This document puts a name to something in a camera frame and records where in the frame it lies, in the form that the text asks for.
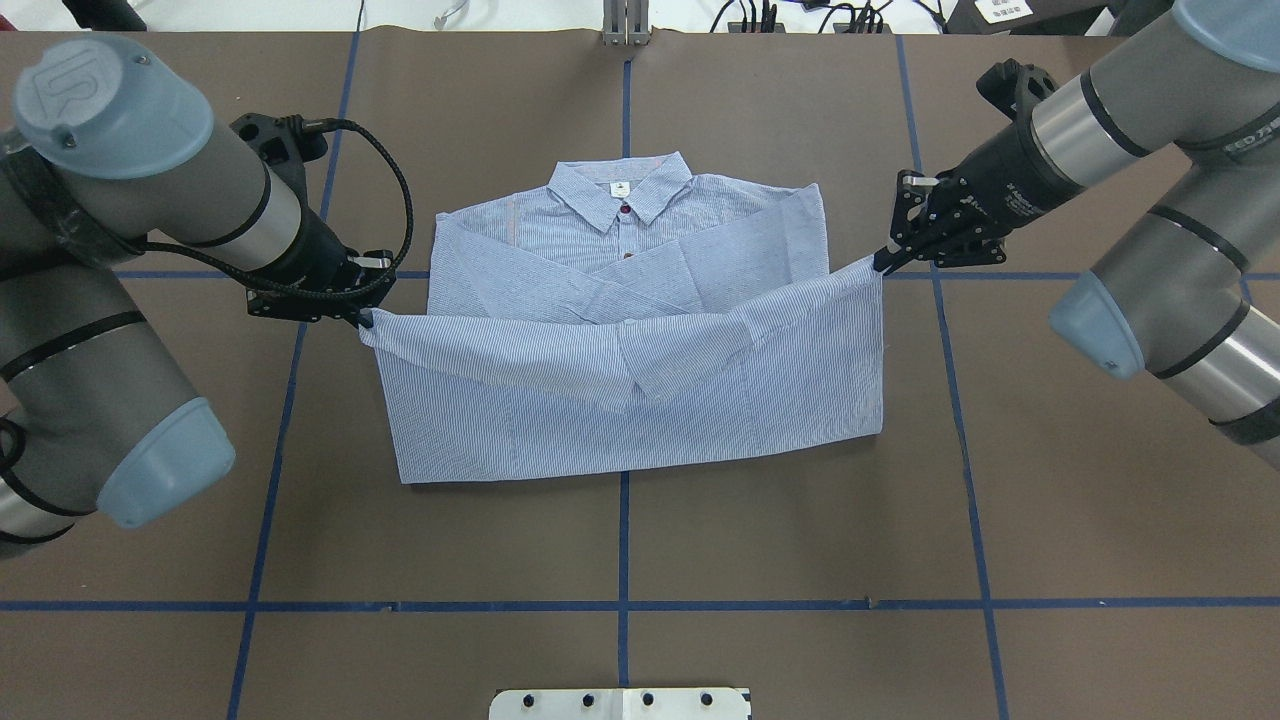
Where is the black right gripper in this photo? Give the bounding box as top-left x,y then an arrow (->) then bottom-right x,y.
873,135 -> 1051,275

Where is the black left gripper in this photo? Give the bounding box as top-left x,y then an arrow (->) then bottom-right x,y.
246,209 -> 396,328

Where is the light blue striped shirt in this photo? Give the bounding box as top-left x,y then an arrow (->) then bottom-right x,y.
360,152 -> 884,484

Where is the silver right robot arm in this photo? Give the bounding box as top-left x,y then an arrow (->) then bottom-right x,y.
874,1 -> 1279,465

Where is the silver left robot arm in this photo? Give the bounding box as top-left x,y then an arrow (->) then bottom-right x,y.
1,33 -> 412,559

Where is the grey aluminium frame post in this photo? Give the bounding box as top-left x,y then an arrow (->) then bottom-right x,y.
602,0 -> 652,47

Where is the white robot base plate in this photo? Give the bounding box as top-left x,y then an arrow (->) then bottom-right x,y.
488,685 -> 753,719

